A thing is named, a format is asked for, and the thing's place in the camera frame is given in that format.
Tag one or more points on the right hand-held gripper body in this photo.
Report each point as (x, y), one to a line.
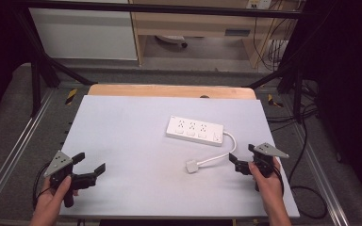
(264, 157)

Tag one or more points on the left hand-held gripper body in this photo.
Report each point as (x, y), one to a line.
(61, 171)

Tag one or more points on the person's left hand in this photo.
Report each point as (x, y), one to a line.
(52, 196)

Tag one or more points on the person's right hand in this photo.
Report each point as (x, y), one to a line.
(268, 186)

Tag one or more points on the white power plug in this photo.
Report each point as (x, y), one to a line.
(192, 166)

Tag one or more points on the light grey table mat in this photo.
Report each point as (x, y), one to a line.
(132, 150)

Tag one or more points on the white power strip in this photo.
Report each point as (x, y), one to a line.
(194, 130)

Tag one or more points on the black metal stand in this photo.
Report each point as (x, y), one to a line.
(37, 75)
(290, 81)

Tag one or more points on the wooden table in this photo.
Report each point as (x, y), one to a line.
(169, 91)

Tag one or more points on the white cabinet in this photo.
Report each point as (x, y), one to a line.
(85, 33)

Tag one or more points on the chair caster base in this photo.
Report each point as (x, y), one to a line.
(172, 40)

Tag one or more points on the wooden desk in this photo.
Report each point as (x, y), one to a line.
(194, 22)

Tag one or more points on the aluminium rail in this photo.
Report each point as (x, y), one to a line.
(15, 147)
(323, 179)

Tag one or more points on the white wall socket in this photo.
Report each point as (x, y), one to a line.
(259, 3)

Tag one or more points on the black metal frame bar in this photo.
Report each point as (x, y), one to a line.
(169, 9)

